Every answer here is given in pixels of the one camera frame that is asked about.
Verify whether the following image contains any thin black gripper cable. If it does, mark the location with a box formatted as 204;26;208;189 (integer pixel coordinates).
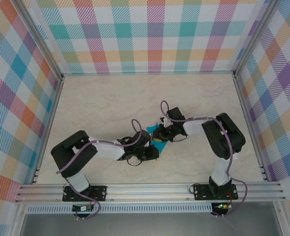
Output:
171;133;188;144
126;158;143;167

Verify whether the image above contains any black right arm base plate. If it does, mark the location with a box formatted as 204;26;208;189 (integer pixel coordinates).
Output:
193;183;239;201

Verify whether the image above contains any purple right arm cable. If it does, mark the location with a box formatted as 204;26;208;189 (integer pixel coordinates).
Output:
160;100;248;219

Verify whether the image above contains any wide aluminium frame beam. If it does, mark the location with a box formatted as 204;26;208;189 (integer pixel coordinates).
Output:
14;181;288;204

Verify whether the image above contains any aluminium side rail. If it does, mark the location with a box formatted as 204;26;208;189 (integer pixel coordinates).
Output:
232;75;270;182
30;75;65;185

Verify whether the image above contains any aluminium frame leg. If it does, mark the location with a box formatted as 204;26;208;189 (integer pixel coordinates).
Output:
272;201;289;236
11;203;28;236

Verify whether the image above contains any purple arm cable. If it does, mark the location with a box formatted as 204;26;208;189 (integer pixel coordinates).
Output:
56;119;144;221
160;100;248;219

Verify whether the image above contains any left small circuit board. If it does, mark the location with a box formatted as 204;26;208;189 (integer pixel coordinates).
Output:
72;205;94;213

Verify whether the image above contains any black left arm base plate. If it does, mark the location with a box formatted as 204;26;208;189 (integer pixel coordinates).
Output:
62;185;108;203

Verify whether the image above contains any slotted grey cable duct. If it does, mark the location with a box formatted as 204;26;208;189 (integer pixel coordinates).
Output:
26;203;213;214

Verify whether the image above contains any thin black left gripper cable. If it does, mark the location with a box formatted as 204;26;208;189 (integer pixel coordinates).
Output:
126;158;143;167

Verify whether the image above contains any thin black right gripper cable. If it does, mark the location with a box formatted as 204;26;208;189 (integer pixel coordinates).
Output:
171;133;188;144

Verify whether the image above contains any blue paper sheet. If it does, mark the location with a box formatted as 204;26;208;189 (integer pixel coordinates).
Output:
145;123;168;162

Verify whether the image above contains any aluminium corner post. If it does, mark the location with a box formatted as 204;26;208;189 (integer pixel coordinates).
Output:
232;0;280;77
14;0;64;81

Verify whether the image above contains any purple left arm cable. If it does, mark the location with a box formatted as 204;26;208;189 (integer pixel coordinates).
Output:
56;119;144;221

